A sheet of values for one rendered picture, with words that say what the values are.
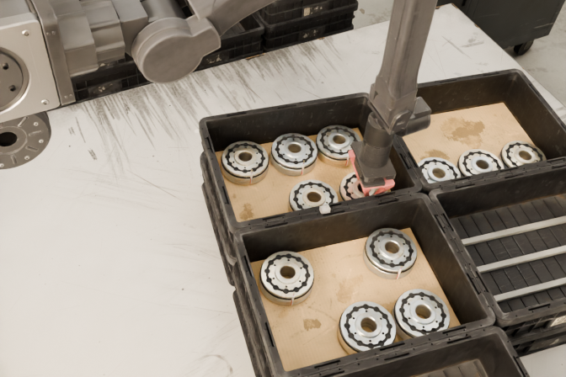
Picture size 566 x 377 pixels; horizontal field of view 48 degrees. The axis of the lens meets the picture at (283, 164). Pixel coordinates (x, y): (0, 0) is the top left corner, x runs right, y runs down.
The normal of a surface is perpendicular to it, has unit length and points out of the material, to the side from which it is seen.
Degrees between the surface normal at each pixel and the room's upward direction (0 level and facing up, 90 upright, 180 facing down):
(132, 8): 7
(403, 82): 90
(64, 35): 51
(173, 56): 96
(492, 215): 0
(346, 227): 90
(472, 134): 0
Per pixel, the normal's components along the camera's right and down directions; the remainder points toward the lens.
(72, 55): 0.47, 0.56
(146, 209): 0.08, -0.65
